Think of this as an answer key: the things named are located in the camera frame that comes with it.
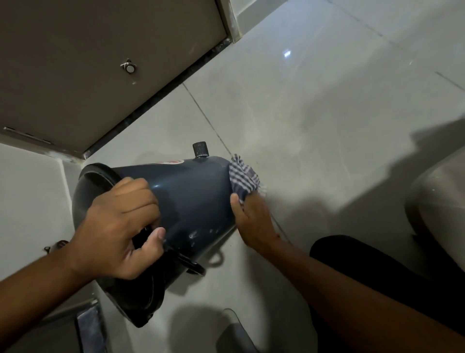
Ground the dark grey plastic bucket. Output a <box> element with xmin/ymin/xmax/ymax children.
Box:
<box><xmin>71</xmin><ymin>141</ymin><xmax>238</xmax><ymax>328</ymax></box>

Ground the metal floor drain cover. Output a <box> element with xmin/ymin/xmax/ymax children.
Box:
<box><xmin>74</xmin><ymin>300</ymin><xmax>109</xmax><ymax>353</ymax></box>

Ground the white ceramic toilet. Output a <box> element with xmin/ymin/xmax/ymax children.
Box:
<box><xmin>404</xmin><ymin>146</ymin><xmax>465</xmax><ymax>271</ymax></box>

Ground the person's black trouser leg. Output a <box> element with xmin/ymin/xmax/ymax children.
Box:
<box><xmin>309</xmin><ymin>235</ymin><xmax>465</xmax><ymax>353</ymax></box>

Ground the grey door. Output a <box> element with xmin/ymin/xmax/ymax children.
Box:
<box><xmin>0</xmin><ymin>0</ymin><xmax>242</xmax><ymax>163</ymax></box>

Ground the blue checkered cleaning cloth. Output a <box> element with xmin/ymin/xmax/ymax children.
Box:
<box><xmin>228</xmin><ymin>154</ymin><xmax>267</xmax><ymax>203</ymax></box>

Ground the person's left forearm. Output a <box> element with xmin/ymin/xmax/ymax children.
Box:
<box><xmin>0</xmin><ymin>243</ymin><xmax>96</xmax><ymax>351</ymax></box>

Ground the person's right hand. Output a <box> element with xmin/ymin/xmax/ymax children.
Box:
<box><xmin>230</xmin><ymin>192</ymin><xmax>281</xmax><ymax>251</ymax></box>

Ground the person's left hand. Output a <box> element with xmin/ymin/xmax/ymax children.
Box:
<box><xmin>68</xmin><ymin>177</ymin><xmax>166</xmax><ymax>281</ymax></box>

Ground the black bucket handle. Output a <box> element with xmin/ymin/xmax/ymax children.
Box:
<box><xmin>162</xmin><ymin>244</ymin><xmax>207</xmax><ymax>276</ymax></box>

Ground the person's right forearm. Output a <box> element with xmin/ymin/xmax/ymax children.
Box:
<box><xmin>262</xmin><ymin>236</ymin><xmax>465</xmax><ymax>353</ymax></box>

